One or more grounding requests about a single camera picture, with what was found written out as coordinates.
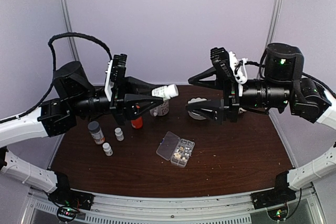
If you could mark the white scalloped dish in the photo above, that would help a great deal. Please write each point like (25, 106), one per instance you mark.
(195, 115)

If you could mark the aluminium frame post right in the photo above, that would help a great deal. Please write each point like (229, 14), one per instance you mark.
(276, 9)

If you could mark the aluminium frame post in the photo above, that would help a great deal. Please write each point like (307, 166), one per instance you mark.
(68, 27)
(276, 9)

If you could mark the clear plastic pill organizer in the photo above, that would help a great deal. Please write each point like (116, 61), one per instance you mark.
(172, 143)

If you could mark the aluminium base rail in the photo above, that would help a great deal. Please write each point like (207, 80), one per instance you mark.
(234, 208)

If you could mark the small white pill bottle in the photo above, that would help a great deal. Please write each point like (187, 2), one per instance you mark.
(107, 149)

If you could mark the orange pill bottle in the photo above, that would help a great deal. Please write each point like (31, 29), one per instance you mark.
(137, 123)

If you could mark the yellow-lined patterned mug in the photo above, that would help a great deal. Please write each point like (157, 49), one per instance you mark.
(160, 110)

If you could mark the grey-capped orange label bottle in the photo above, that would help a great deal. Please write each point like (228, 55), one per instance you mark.
(96, 132)

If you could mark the aluminium frame post left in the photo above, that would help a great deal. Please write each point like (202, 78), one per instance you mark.
(68, 27)

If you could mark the white pills in organizer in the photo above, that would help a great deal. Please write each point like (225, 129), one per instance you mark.
(180, 157)

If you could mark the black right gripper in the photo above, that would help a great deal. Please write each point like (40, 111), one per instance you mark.
(230, 87)

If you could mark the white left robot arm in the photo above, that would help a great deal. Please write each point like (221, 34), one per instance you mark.
(50, 118)

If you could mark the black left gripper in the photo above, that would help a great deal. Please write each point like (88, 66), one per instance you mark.
(125, 92)

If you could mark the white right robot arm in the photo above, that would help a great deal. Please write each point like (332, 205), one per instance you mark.
(282, 84)

